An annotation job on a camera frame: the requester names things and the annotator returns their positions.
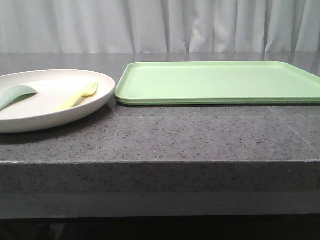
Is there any yellow plastic fork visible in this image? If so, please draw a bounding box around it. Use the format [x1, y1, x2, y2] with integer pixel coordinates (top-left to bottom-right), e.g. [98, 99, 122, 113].
[53, 82, 99, 112]

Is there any light green serving tray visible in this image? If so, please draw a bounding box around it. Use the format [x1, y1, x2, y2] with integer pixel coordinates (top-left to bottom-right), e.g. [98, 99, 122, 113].
[114, 61, 320, 106]

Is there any pale green plastic spoon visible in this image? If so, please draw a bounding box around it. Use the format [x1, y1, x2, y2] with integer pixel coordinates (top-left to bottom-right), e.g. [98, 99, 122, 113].
[0, 85, 38, 111]

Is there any cream round plate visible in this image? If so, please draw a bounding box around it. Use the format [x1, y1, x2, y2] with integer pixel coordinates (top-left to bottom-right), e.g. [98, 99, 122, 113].
[0, 69, 116, 134]

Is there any white pleated curtain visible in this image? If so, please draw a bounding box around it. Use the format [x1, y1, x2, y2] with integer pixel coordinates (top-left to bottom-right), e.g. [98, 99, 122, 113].
[0, 0, 320, 54]

